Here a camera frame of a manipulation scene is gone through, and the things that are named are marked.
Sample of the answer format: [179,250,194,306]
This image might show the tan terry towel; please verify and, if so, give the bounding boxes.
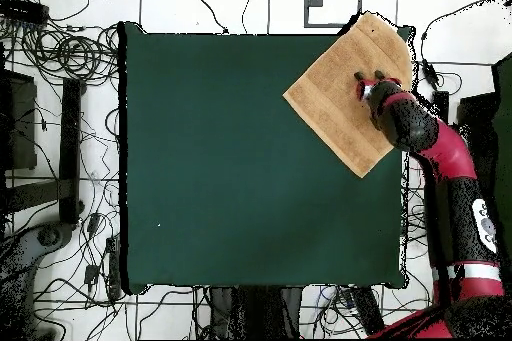
[282,11,414,179]

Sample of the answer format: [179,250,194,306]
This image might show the black power adapter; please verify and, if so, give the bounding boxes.
[86,212,102,236]
[421,58,441,90]
[83,263,100,288]

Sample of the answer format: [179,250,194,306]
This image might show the black box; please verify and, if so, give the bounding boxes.
[457,92,499,182]
[0,68,38,171]

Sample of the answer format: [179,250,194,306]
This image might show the dark green table cloth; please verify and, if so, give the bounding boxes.
[118,21,415,295]

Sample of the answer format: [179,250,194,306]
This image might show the black power strip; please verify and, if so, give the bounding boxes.
[0,0,50,25]
[341,285,387,336]
[105,236,123,300]

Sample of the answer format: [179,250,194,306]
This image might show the dark grey stand base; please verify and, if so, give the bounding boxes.
[0,221,75,290]

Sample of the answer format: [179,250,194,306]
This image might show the black stand leg frame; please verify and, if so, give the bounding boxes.
[0,77,85,225]
[431,90,450,118]

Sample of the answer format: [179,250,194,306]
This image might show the black cable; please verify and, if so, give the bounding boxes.
[184,0,230,35]

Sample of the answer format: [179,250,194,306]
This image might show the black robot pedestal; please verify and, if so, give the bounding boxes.
[209,286,303,340]

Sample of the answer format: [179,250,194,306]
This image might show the coiled black cables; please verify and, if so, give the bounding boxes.
[19,22,121,82]

